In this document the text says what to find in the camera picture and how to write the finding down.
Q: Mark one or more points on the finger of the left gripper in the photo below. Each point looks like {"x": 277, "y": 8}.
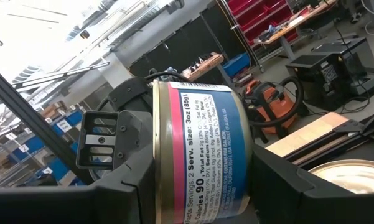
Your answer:
{"x": 133, "y": 130}

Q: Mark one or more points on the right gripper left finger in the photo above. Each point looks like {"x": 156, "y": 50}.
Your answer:
{"x": 81, "y": 205}

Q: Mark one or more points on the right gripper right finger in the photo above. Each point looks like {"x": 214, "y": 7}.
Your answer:
{"x": 298, "y": 205}

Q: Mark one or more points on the blue storage bin shelf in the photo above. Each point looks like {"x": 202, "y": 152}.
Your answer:
{"x": 73, "y": 118}

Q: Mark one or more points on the black partition panel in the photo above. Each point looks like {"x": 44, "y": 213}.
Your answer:
{"x": 189, "y": 40}

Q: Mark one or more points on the small wooden table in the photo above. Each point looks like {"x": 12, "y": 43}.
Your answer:
{"x": 207, "y": 63}

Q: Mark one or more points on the orange black shop vacuum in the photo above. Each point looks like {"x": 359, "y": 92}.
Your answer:
{"x": 277, "y": 105}

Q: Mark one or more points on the blue plastic bin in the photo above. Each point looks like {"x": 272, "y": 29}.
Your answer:
{"x": 236, "y": 63}

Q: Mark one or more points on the black computer tower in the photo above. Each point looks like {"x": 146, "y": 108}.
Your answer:
{"x": 330, "y": 73}

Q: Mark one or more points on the red storage bin rack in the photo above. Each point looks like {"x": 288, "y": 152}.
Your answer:
{"x": 252, "y": 14}

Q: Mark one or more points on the black electronics box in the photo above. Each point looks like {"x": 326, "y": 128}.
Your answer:
{"x": 361, "y": 53}

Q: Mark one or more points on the wooden workbench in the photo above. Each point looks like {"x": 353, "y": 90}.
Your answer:
{"x": 298, "y": 21}

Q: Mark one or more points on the black gantry post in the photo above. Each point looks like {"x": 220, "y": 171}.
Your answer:
{"x": 28, "y": 115}

